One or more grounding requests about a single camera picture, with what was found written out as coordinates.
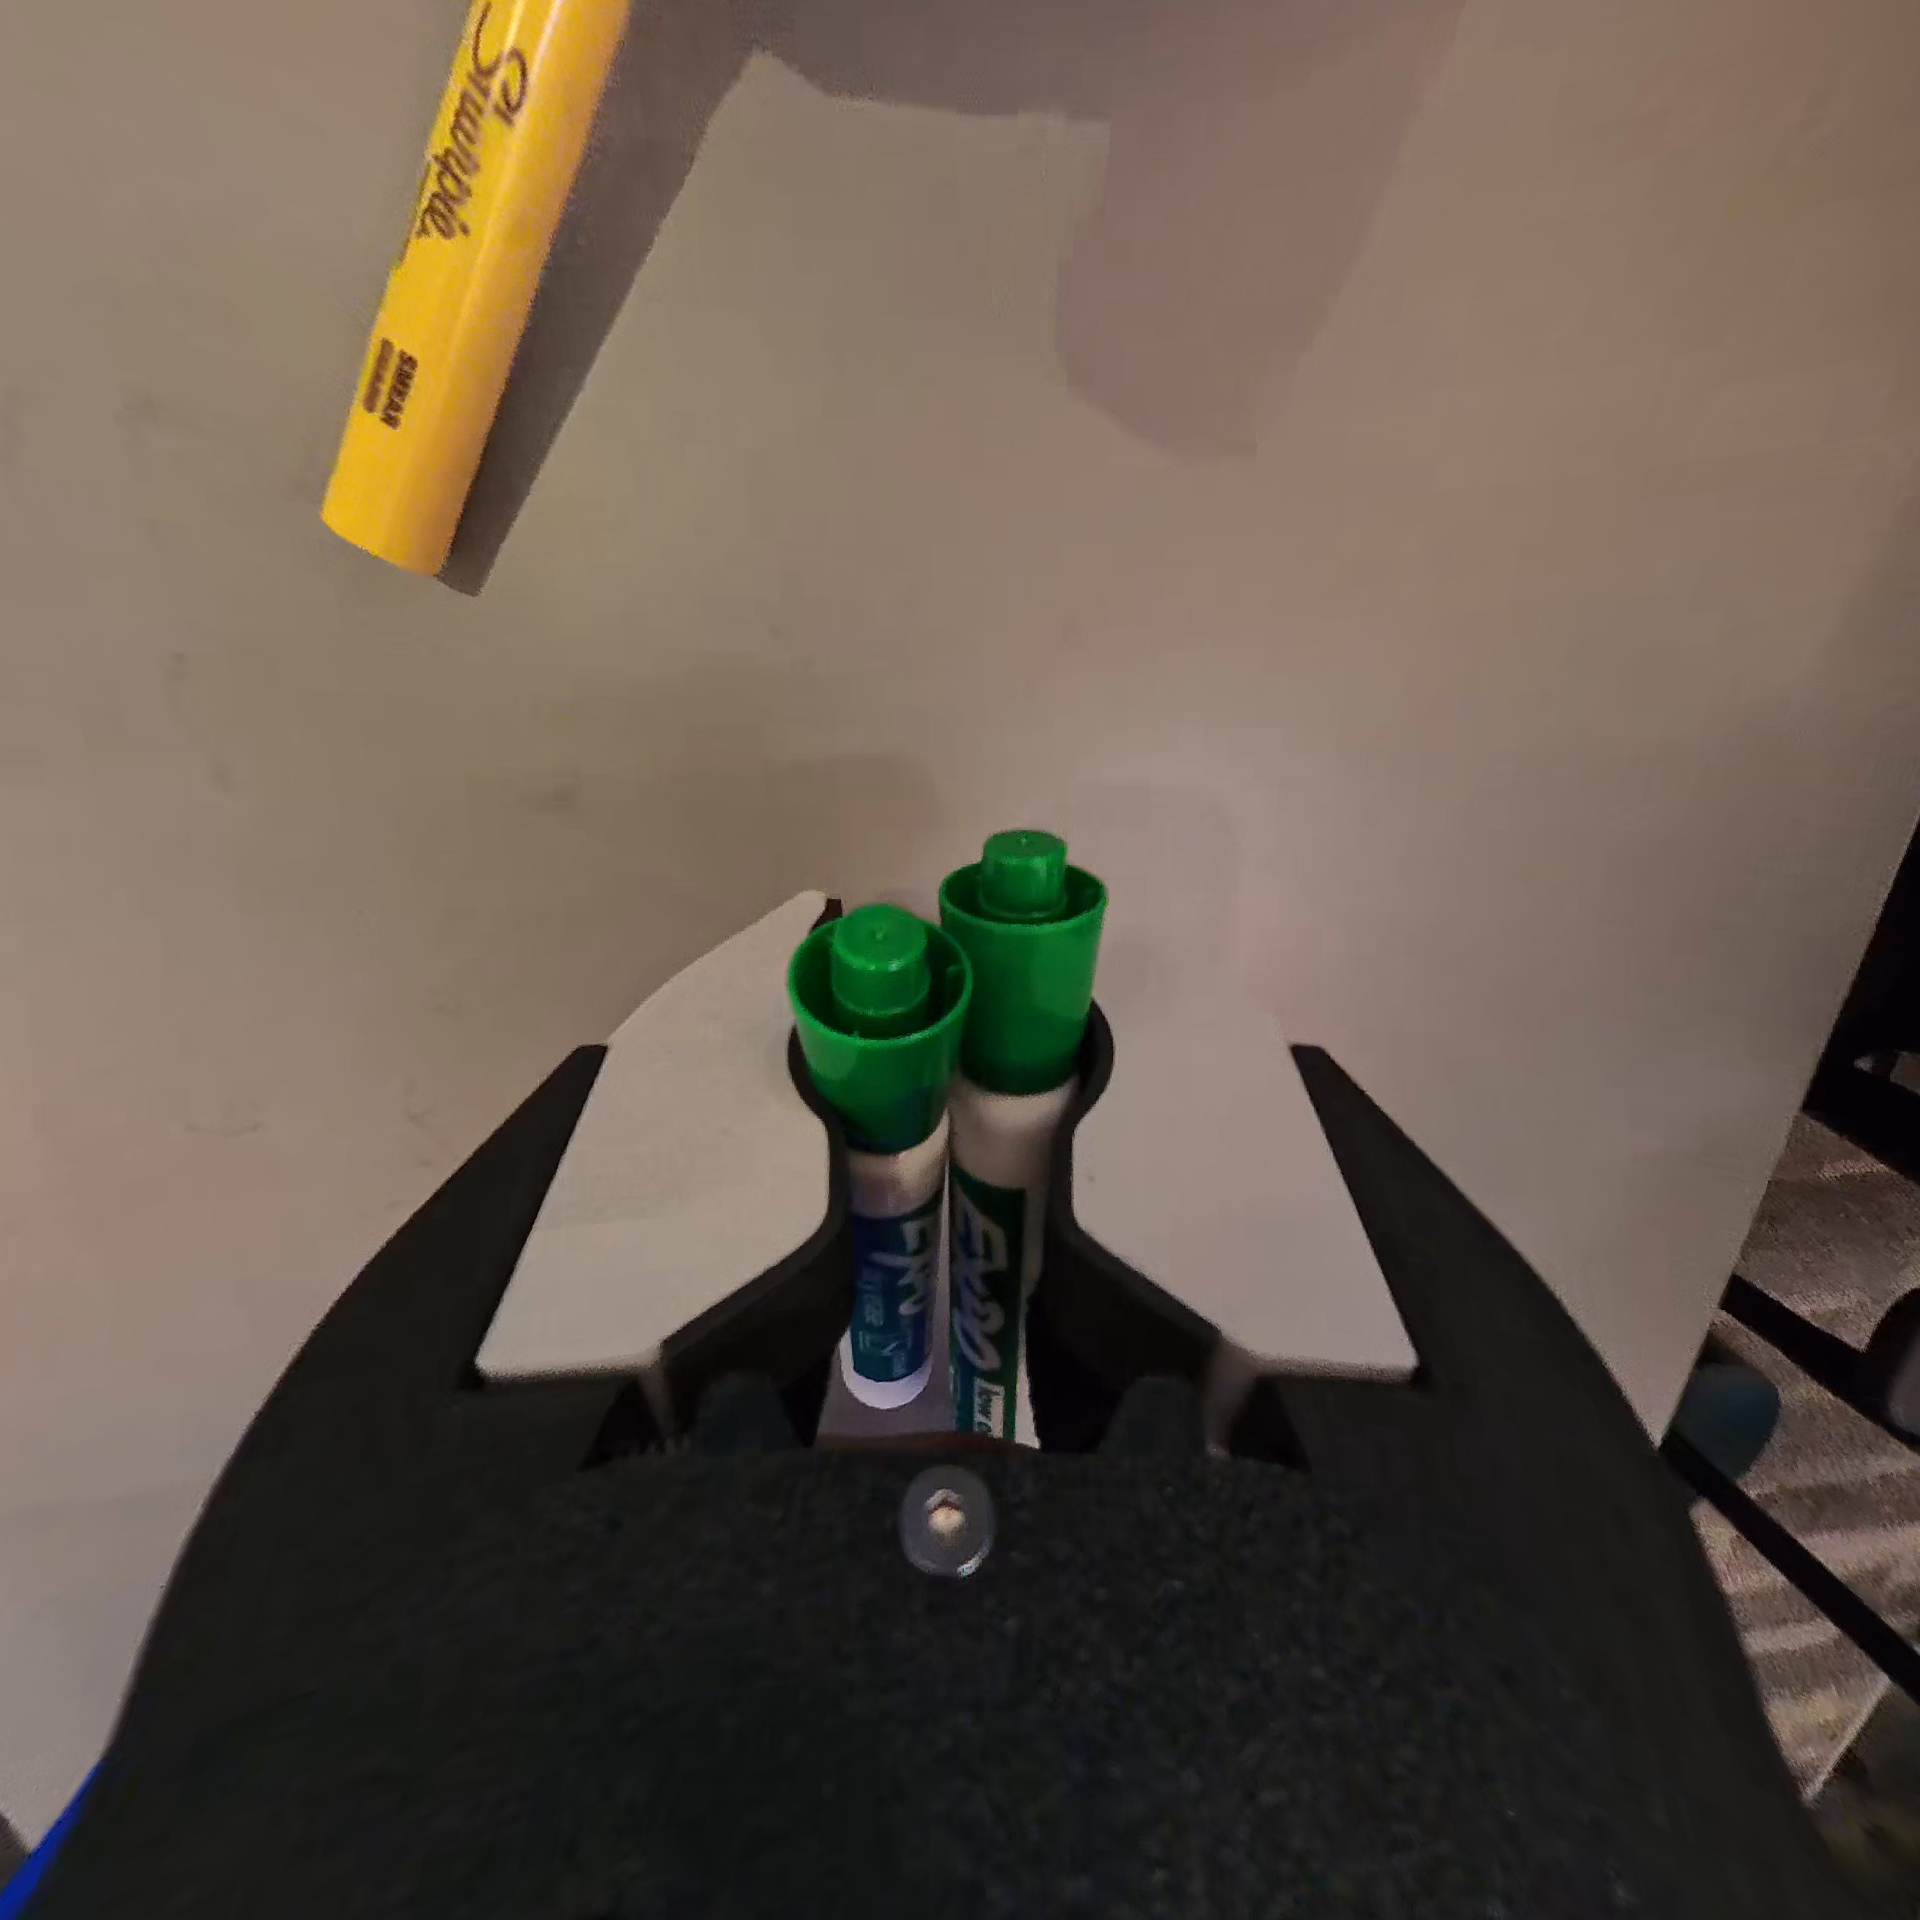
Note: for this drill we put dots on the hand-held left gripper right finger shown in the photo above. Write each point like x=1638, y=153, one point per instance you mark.
x=1241, y=1200

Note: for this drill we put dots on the grey desk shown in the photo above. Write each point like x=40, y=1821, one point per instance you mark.
x=225, y=750

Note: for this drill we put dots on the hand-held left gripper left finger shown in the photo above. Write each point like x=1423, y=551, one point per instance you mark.
x=663, y=1173

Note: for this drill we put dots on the green dry erase marker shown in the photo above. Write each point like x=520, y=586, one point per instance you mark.
x=1021, y=979
x=880, y=1033

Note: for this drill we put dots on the yellow highlighter marker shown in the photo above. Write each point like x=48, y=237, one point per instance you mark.
x=465, y=303

